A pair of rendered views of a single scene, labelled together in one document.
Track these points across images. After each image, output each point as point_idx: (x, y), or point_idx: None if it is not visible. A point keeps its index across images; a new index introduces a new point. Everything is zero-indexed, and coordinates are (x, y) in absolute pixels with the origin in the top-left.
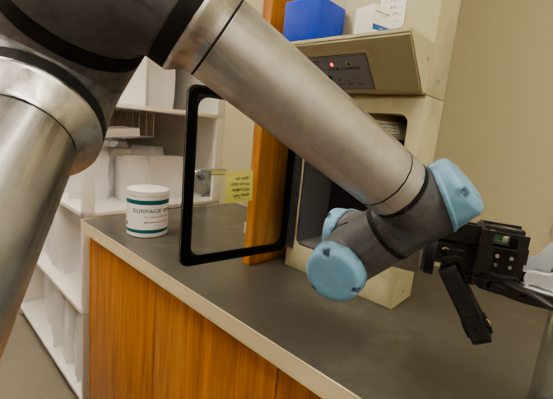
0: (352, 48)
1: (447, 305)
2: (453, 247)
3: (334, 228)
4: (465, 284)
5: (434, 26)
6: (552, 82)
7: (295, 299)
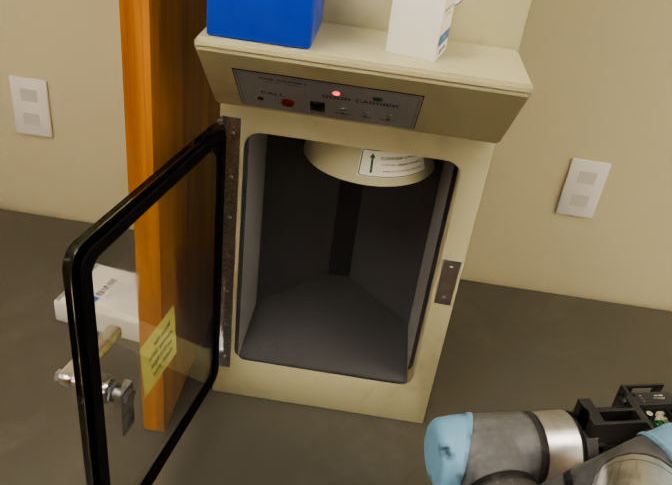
0: (398, 87)
1: (469, 370)
2: (606, 443)
3: (464, 473)
4: None
5: (520, 20)
6: None
7: (300, 484)
